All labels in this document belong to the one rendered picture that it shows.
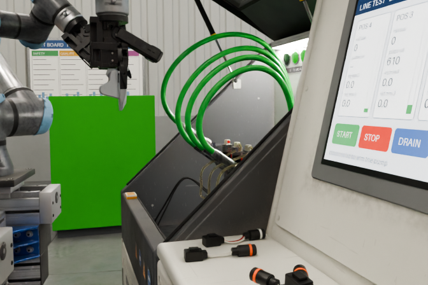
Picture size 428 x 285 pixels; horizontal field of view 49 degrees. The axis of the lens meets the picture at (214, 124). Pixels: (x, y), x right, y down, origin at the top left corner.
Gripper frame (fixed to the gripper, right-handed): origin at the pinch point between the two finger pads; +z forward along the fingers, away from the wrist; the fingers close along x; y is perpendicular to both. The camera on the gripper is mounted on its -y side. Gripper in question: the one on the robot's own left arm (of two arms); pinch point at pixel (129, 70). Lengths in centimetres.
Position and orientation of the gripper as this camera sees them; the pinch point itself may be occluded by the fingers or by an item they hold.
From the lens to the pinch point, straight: 134.9
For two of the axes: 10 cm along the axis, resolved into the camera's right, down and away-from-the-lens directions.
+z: 7.1, 7.0, -0.6
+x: 0.8, -1.7, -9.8
